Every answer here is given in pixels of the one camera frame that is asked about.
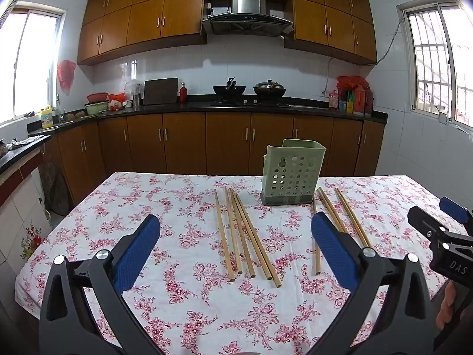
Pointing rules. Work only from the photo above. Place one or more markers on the window beside sink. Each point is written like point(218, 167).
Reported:
point(33, 63)

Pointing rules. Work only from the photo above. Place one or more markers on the red basin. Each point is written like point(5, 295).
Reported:
point(98, 97)

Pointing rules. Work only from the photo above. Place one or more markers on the yellow detergent bottle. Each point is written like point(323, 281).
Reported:
point(47, 120)

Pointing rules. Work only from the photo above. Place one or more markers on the small red bottle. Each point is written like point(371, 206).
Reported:
point(183, 94)

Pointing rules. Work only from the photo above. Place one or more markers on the black kitchen countertop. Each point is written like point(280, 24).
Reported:
point(303, 109)

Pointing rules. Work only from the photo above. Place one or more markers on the steel range hood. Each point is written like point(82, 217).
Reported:
point(248, 2)

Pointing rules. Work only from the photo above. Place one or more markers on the red plastic bag on wall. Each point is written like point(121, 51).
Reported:
point(66, 74)

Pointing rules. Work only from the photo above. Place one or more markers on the dark wooden cutting board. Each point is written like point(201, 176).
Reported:
point(160, 91)

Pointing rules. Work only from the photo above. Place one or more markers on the red bag over condiments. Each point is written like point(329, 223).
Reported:
point(351, 80)

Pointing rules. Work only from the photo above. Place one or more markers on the steel sink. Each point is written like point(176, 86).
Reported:
point(68, 122)

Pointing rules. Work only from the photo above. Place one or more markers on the brown sack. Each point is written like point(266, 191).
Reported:
point(55, 192)

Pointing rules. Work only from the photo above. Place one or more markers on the clear bottle with pink label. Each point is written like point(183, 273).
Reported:
point(333, 101)

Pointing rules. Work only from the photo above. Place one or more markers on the wooden base cabinets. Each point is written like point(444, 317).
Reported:
point(184, 140)

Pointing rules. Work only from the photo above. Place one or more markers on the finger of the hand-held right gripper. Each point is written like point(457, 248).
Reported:
point(421, 219)
point(456, 209)

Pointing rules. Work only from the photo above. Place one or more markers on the white plastic bag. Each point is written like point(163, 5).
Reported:
point(132, 87)

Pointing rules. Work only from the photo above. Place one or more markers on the black wok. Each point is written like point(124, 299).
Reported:
point(229, 90)

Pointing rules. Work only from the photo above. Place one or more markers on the lidded wok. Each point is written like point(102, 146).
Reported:
point(269, 88)

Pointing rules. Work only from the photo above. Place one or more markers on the steel cutlery cup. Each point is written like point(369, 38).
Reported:
point(137, 100)

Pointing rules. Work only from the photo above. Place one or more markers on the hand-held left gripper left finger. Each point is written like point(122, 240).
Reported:
point(136, 251)

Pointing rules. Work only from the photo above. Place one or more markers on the green perforated utensil holder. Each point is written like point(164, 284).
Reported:
point(295, 177)

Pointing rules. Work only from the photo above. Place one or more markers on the floral wall sticker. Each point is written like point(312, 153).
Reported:
point(31, 240)

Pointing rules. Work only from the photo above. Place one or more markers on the steel faucet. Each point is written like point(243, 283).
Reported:
point(58, 103)

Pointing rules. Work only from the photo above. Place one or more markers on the floral pink tablecloth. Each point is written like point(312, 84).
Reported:
point(192, 310)

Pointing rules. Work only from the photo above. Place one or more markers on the large red sauce bottle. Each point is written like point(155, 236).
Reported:
point(359, 100)

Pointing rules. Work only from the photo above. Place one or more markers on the crumpled red bag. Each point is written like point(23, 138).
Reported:
point(117, 98)

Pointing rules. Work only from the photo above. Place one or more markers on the wooden wall cabinets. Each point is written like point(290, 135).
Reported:
point(147, 18)

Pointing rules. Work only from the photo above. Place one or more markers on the green basin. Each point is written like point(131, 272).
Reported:
point(96, 108)

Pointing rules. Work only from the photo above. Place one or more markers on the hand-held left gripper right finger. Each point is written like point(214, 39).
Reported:
point(332, 247)

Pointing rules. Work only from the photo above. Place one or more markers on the person's right hand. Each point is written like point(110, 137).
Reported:
point(445, 303)

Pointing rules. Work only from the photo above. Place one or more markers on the grey rag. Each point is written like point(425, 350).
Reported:
point(26, 141)

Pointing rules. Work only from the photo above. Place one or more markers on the barred window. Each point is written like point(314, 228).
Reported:
point(432, 63)

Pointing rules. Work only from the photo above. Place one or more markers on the black gas stove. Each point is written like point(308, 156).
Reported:
point(251, 102)

